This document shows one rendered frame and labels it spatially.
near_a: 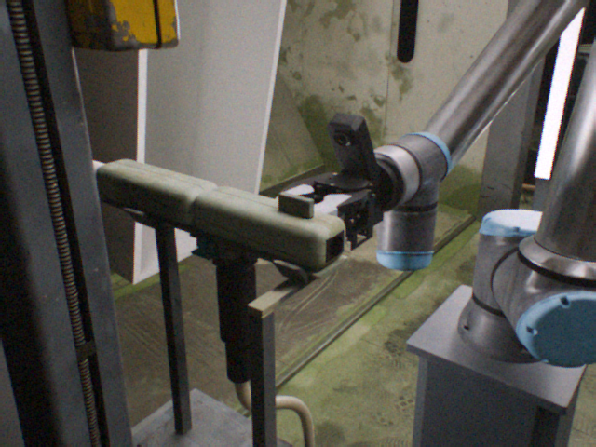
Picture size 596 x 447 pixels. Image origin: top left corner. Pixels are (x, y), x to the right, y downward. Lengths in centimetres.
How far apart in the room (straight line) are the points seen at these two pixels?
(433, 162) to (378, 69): 276
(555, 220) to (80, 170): 74
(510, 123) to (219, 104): 174
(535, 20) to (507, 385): 64
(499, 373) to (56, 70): 98
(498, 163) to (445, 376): 228
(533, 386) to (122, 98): 119
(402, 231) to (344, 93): 290
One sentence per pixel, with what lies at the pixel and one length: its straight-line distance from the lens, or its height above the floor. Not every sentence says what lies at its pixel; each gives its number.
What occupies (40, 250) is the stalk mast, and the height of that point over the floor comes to 117.
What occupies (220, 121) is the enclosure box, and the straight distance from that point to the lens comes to 219.
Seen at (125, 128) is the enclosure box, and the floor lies 97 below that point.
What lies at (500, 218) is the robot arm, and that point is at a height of 91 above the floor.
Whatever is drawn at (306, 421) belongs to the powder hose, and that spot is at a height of 79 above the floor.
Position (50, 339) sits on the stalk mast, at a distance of 42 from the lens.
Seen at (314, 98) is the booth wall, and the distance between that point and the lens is 388.
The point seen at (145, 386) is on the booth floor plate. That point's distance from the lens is 210.
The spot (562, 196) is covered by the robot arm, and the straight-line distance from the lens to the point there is 95.
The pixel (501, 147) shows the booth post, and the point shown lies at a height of 48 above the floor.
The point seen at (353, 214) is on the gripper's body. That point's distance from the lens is 71.
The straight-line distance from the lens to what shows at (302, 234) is 46.
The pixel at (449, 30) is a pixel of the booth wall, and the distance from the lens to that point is 338.
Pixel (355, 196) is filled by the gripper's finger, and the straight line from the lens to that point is 67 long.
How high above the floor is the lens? 133
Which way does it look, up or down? 23 degrees down
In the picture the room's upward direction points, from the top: straight up
